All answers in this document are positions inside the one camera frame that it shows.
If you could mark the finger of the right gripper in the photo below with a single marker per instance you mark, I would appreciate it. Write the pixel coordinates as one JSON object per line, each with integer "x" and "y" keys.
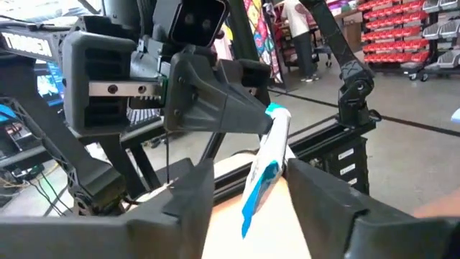
{"x": 255, "y": 75}
{"x": 201, "y": 104}

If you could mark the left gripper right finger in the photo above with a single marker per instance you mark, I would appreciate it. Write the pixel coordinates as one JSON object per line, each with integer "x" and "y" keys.
{"x": 341, "y": 230}

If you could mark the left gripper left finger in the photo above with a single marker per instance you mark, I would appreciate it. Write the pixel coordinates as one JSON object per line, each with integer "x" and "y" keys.
{"x": 161, "y": 230}

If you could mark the blue white chocolate bar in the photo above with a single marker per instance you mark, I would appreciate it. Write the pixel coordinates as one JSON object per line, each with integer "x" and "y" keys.
{"x": 269, "y": 151}

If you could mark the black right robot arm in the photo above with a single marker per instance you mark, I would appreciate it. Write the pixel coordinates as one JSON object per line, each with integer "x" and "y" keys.
{"x": 28, "y": 45}

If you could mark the black monitor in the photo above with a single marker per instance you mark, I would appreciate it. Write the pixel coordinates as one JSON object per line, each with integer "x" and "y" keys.
{"x": 48, "y": 86}

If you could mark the colourful patterned curtain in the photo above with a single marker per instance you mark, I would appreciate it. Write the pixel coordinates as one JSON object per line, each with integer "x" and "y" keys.
{"x": 264, "y": 36}

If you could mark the black box with white labels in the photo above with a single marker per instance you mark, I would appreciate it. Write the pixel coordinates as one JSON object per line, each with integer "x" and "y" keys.
{"x": 345, "y": 165}

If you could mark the person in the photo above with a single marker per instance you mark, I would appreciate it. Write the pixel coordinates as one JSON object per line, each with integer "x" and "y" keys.
{"x": 298, "y": 21}

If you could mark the black side stand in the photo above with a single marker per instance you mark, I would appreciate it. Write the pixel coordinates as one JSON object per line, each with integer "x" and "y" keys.
{"x": 115, "y": 158}

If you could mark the red bin shelf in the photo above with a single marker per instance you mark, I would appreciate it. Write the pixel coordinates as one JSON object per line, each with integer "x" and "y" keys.
{"x": 395, "y": 32}

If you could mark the grey bin shelf cart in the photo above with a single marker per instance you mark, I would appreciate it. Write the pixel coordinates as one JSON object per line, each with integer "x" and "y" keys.
{"x": 443, "y": 32}

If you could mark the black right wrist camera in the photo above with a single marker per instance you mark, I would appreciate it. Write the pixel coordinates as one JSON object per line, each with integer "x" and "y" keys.
{"x": 194, "y": 21}

